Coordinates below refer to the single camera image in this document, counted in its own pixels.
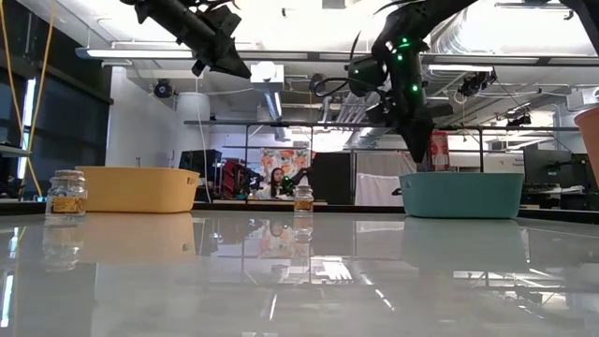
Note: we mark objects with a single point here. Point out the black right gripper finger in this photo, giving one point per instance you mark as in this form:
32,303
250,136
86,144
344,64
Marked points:
419,138

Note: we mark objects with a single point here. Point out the red-lid patterned spice tin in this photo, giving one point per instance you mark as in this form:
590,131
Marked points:
441,150

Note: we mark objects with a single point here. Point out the cork-lid glass spice jar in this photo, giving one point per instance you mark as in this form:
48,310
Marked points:
67,194
303,201

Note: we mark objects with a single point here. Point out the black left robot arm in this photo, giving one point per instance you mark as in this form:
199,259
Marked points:
164,14

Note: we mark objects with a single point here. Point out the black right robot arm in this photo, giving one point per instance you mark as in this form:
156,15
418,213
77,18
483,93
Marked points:
421,16

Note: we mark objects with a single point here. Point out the black background robot arm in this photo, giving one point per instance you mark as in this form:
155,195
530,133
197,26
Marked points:
287,186

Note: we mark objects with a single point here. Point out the long ceiling light fixture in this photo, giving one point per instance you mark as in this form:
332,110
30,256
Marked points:
290,55

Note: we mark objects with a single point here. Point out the white cloth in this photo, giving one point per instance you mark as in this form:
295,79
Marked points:
379,189

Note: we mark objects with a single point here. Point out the teal plastic bin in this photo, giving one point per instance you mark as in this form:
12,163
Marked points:
461,196

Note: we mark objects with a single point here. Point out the black equipment case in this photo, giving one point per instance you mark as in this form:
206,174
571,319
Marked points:
206,159

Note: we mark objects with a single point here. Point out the black cabinet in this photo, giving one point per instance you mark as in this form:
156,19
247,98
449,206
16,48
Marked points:
333,178

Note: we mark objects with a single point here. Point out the red machine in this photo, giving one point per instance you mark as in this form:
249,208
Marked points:
234,180

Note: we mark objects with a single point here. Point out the person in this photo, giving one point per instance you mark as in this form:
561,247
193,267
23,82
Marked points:
277,180

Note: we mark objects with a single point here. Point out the black background monitor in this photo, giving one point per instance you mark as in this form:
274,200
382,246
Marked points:
547,166
586,171

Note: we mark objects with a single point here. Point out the yellow plastic bin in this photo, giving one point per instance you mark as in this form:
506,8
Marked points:
140,189

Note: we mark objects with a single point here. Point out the orange plastic bin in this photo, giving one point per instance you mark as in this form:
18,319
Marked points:
590,136

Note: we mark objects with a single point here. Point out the black round ceiling camera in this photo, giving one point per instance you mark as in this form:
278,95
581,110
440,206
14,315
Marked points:
317,83
163,89

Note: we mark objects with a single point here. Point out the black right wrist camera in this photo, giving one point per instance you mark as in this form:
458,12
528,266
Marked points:
367,75

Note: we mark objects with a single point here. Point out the silver air duct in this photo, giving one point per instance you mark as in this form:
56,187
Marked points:
372,136

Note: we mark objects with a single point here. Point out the black ceiling camera rig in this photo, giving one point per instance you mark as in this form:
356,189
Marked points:
477,83

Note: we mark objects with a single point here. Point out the black metal rack frame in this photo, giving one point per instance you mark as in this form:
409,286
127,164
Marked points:
327,124

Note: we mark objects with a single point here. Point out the black aluminium table frame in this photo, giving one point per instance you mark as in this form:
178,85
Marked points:
355,207

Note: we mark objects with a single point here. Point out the floral wall poster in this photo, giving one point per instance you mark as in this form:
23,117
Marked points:
290,159

